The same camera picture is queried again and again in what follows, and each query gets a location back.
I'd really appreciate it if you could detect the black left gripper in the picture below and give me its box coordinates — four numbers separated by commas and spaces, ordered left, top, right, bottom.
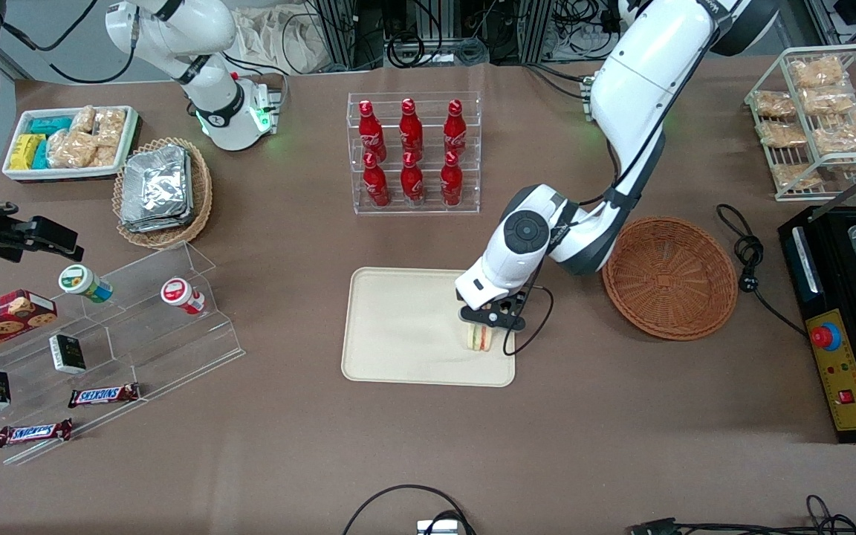
459, 293, 528, 334

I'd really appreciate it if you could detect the cream plastic tray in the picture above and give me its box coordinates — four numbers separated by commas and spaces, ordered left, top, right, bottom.
341, 267, 516, 388

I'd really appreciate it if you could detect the oval light wicker basket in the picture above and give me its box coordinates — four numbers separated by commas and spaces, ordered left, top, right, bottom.
113, 137, 213, 250

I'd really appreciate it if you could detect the round brown wicker basket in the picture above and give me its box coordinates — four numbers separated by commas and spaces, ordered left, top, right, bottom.
602, 216, 739, 341

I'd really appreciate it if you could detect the green lid sunflower jar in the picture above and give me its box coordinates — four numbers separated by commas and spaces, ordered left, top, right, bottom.
58, 264, 114, 304

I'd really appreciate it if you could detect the yellow snack pack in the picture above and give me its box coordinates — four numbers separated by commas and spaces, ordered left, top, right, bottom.
10, 134, 46, 170

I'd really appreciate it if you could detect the silver foil wrapped pack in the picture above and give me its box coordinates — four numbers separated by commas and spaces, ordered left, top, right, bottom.
122, 152, 195, 234
120, 145, 192, 227

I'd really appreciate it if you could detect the white rectangular snack bin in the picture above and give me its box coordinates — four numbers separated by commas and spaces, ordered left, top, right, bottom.
2, 106, 140, 184

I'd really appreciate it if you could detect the red lid white jar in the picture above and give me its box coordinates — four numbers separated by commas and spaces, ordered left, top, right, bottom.
160, 277, 207, 315

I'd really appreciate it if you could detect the clear acrylic stepped display stand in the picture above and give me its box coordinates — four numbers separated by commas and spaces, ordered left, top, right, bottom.
0, 239, 246, 467

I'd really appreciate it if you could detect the clear acrylic bottle rack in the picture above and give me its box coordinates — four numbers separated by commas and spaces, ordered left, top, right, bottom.
347, 91, 482, 216

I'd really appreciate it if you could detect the red cola bottle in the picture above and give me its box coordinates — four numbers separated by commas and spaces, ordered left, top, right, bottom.
358, 100, 387, 158
444, 99, 468, 155
400, 152, 425, 207
363, 152, 391, 208
399, 98, 424, 158
440, 151, 464, 207

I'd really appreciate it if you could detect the Snickers chocolate bar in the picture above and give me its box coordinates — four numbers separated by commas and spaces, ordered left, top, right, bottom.
68, 383, 141, 409
0, 418, 74, 448

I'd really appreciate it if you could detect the white cloth bag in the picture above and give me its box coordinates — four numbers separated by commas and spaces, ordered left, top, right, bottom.
231, 6, 328, 75

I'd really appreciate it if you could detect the red emergency stop button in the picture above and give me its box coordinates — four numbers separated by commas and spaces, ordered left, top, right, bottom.
809, 322, 843, 351

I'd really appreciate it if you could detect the clear bag of fried snacks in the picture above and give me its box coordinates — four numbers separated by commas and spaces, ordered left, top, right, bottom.
753, 91, 797, 120
800, 85, 856, 116
759, 120, 808, 148
813, 123, 856, 155
772, 162, 823, 191
788, 56, 845, 88

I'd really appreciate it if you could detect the black appliance with yellow panel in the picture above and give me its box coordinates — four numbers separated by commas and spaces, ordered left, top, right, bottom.
777, 204, 856, 444

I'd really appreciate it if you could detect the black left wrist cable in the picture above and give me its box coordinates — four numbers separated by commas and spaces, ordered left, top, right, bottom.
502, 282, 554, 356

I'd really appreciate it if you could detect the black looped cable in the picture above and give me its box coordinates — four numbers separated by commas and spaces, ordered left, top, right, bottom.
342, 484, 477, 535

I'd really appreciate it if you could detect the black cable with connector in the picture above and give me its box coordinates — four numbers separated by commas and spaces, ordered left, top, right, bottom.
629, 494, 856, 535

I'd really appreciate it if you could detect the black power cable with plug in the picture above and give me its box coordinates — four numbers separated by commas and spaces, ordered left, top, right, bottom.
716, 204, 808, 337

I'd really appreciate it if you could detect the aluminium frame post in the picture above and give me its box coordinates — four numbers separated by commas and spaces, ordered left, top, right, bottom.
521, 0, 555, 64
309, 0, 358, 71

